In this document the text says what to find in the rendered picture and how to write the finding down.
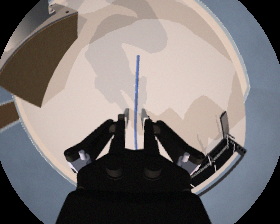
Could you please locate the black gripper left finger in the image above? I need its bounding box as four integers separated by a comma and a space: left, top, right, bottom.
64, 108, 129, 177

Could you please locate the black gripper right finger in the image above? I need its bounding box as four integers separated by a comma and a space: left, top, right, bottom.
141, 109, 205, 178

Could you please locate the black patch panel rack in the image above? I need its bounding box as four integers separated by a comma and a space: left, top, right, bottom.
191, 111, 247, 197

